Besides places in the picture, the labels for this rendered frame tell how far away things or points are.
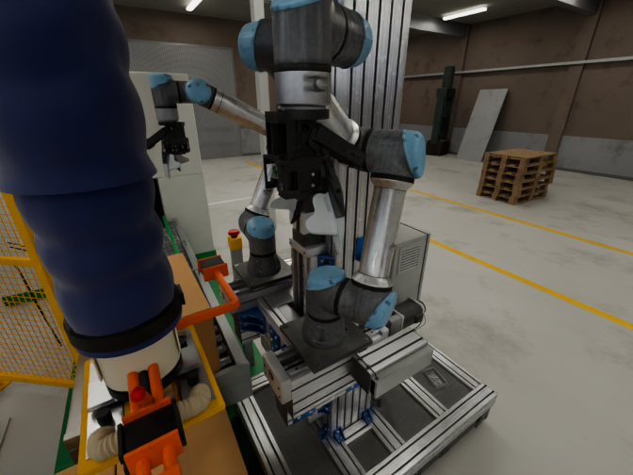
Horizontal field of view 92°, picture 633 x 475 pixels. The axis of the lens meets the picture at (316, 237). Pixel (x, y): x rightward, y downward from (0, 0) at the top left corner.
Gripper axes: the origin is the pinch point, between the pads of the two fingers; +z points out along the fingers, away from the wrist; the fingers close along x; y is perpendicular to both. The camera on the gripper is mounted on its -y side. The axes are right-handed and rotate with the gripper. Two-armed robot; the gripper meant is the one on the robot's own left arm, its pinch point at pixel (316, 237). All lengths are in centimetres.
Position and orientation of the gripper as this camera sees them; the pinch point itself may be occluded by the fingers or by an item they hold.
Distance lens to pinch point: 51.2
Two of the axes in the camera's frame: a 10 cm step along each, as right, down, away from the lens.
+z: 0.0, 9.1, 4.1
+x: 5.3, 3.4, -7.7
